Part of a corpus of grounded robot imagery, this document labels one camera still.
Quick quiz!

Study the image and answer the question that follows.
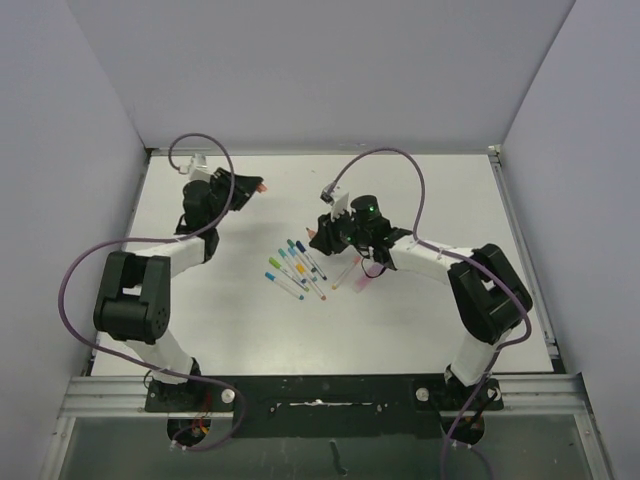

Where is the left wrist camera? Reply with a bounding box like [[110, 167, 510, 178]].
[[178, 153, 211, 182]]

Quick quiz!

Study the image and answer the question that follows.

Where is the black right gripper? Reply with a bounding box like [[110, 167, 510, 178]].
[[312, 205, 372, 255]]

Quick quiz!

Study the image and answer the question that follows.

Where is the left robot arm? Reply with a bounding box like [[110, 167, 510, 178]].
[[93, 167, 265, 411]]

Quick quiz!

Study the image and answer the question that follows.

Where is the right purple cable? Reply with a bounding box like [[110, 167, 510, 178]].
[[329, 147, 534, 480]]

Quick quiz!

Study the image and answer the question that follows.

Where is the light blue cap pen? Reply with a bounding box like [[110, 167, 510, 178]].
[[265, 271, 305, 301]]

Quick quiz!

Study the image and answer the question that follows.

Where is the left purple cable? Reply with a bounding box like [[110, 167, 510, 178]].
[[57, 132, 249, 454]]

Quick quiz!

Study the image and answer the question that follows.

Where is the light green cap pen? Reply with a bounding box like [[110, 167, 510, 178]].
[[268, 257, 309, 292]]

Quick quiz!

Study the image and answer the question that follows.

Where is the pink cap pen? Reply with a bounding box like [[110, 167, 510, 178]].
[[331, 257, 360, 290]]

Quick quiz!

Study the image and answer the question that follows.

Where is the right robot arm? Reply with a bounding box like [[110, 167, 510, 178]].
[[310, 191, 533, 409]]

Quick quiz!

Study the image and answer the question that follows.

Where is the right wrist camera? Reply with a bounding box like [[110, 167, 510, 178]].
[[320, 182, 349, 220]]

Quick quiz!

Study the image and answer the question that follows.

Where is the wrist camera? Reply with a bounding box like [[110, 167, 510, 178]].
[[178, 153, 211, 182], [320, 182, 349, 220]]

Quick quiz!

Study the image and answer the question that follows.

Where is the aluminium frame rail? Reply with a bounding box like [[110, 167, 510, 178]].
[[41, 373, 613, 479]]

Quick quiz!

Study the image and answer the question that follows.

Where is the yellow cap pen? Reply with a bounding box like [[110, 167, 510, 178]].
[[296, 263, 327, 301]]

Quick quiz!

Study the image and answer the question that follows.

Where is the dark blue pen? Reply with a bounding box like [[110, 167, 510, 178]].
[[295, 241, 327, 281]]

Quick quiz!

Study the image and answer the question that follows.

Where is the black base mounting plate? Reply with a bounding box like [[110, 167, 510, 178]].
[[145, 374, 504, 446]]

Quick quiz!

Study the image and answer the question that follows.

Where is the dark green pen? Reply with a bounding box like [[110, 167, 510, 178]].
[[287, 239, 317, 273]]

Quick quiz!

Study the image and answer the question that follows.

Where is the teal cap pen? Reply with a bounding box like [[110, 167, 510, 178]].
[[278, 248, 317, 283]]

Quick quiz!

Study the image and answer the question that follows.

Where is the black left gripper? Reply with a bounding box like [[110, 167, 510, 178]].
[[208, 169, 264, 229]]

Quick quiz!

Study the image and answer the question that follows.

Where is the right side aluminium rail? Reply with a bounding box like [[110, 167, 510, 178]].
[[487, 145, 561, 361]]

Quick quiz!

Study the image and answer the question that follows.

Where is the purple cable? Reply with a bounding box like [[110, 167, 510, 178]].
[[57, 132, 249, 454], [329, 147, 534, 480]]

